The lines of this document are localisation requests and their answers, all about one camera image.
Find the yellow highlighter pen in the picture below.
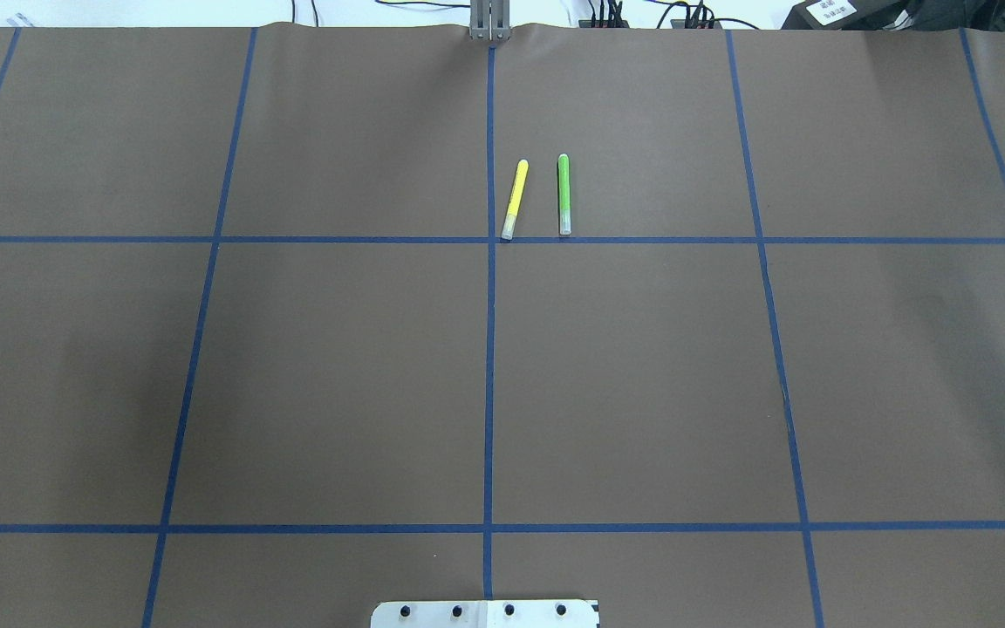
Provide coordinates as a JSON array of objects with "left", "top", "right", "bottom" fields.
[{"left": 500, "top": 159, "right": 530, "bottom": 242}]

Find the green highlighter pen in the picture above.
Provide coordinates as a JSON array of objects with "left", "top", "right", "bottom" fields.
[{"left": 556, "top": 154, "right": 573, "bottom": 237}]

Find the orange black electronics box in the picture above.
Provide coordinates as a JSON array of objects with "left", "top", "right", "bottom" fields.
[{"left": 576, "top": 1, "right": 630, "bottom": 29}]

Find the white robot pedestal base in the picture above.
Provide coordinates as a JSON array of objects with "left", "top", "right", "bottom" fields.
[{"left": 370, "top": 599, "right": 601, "bottom": 627}]

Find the black label printer box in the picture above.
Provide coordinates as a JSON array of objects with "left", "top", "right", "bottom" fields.
[{"left": 781, "top": 1, "right": 913, "bottom": 31}]

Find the aluminium frame post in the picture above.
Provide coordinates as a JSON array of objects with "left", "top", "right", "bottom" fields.
[{"left": 469, "top": 0, "right": 511, "bottom": 44}]

